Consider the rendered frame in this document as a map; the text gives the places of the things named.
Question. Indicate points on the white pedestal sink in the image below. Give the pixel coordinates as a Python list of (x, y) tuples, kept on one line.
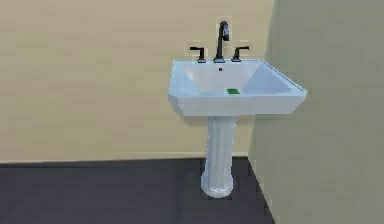
[(216, 100)]

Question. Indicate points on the green soap bar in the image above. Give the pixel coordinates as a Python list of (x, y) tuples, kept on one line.
[(232, 91)]

